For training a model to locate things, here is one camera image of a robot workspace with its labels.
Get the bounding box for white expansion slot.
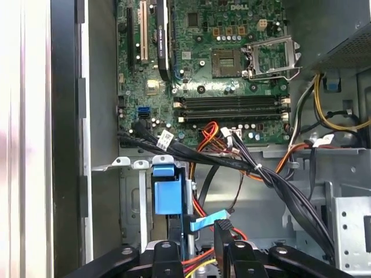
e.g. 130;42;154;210
139;0;149;65

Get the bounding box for red orange board wires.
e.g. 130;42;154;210
197;120;233;155

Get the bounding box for black wire with blue tab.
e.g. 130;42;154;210
188;164;232;233

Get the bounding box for grey metal drive cage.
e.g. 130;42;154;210
330;182;371;278

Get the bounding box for black RAM slot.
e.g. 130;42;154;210
176;115;291;123
173;103;291;110
173;96;291;104
175;109;291;116

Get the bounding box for metal disk bay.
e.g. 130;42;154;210
91;155;195;253

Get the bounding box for CPU socket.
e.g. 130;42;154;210
210;48;243;79

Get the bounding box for grey power supply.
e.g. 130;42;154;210
307;17;371;72

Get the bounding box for black graphics card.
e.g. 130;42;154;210
155;0;174;82

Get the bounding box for hard disk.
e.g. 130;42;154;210
150;163;194;253

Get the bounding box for metal socket cover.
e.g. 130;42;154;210
245;35;302;79

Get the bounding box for small blue plastic clip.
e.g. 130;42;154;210
322;73;342;93

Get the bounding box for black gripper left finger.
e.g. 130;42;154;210
62;215;186;278

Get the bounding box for black cable bundle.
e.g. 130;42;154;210
118;129;339;263

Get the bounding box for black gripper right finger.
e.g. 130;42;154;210
213;219;357;278

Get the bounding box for grey white wires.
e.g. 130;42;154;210
286;83;317;146

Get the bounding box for red orange yellow power wire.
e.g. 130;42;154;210
181;196;249;278

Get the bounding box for green motherboard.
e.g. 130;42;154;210
115;0;291;149

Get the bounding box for wire locking lever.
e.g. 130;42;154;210
248;67;303;82

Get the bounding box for yellow wires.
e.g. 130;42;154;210
312;73;371;131

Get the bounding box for orange black wire bundle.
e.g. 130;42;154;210
274;144;308;175

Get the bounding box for black expansion slot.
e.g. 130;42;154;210
126;7;136;71

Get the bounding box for black and grey PC case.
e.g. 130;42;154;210
50;0;371;278

